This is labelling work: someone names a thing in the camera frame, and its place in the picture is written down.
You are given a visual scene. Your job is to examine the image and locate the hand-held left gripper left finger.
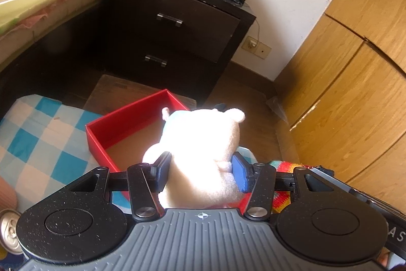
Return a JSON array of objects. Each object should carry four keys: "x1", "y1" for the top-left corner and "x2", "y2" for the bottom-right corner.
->
[{"x1": 69, "y1": 152, "x2": 173, "y2": 222}]

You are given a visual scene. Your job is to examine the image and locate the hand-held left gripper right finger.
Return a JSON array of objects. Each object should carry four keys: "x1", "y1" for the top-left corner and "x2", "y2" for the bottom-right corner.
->
[{"x1": 232, "y1": 152, "x2": 341, "y2": 221}]

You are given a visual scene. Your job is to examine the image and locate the light blue towel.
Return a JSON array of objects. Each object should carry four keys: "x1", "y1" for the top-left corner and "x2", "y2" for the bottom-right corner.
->
[{"x1": 238, "y1": 146, "x2": 256, "y2": 165}]

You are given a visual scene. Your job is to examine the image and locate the white plush toy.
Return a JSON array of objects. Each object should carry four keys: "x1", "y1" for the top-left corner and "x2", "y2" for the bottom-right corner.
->
[{"x1": 142, "y1": 107, "x2": 246, "y2": 210}]

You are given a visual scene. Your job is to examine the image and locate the red box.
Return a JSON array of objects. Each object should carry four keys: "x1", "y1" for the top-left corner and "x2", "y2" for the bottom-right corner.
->
[{"x1": 85, "y1": 89, "x2": 254, "y2": 214}]

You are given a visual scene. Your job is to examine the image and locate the rainbow knitted item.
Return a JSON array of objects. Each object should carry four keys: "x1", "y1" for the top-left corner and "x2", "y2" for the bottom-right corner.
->
[{"x1": 268, "y1": 159, "x2": 313, "y2": 214}]

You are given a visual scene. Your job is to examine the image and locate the brown cardboard box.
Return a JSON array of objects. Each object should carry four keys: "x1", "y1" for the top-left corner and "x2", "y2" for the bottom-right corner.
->
[{"x1": 83, "y1": 74, "x2": 197, "y2": 116}]

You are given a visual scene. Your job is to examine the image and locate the dark wooden nightstand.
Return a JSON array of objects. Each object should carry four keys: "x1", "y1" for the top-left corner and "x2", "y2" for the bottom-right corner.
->
[{"x1": 108, "y1": 0, "x2": 257, "y2": 106}]

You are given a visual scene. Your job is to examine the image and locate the blue white checkered cloth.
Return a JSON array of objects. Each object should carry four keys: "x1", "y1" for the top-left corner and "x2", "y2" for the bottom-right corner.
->
[{"x1": 0, "y1": 94, "x2": 130, "y2": 214}]

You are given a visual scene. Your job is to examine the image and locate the wooden wardrobe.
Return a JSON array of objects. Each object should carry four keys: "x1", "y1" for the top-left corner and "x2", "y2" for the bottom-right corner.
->
[{"x1": 274, "y1": 0, "x2": 406, "y2": 227}]

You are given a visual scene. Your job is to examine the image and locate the bed with floral quilt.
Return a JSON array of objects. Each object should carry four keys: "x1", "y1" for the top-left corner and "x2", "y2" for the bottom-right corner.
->
[{"x1": 0, "y1": 0, "x2": 118, "y2": 119}]

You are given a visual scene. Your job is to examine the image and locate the peach coloured cylinder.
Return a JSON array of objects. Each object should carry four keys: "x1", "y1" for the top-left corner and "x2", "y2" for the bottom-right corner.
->
[{"x1": 0, "y1": 177, "x2": 19, "y2": 211}]

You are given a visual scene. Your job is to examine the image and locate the metal drink can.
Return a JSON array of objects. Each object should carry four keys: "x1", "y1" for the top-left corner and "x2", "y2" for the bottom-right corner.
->
[{"x1": 0, "y1": 208, "x2": 24, "y2": 256}]

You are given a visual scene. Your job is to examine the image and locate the nightstand drawer with metal handle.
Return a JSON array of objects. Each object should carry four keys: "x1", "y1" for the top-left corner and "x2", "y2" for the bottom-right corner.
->
[
  {"x1": 114, "y1": 33, "x2": 219, "y2": 100},
  {"x1": 119, "y1": 0, "x2": 241, "y2": 63}
]

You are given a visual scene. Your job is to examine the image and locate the beige wall socket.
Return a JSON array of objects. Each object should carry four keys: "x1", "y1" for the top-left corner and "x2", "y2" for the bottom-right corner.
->
[{"x1": 242, "y1": 36, "x2": 272, "y2": 59}]

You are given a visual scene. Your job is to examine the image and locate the thin charger cable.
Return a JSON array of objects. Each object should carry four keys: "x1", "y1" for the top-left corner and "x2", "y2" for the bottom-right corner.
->
[{"x1": 246, "y1": 4, "x2": 261, "y2": 47}]

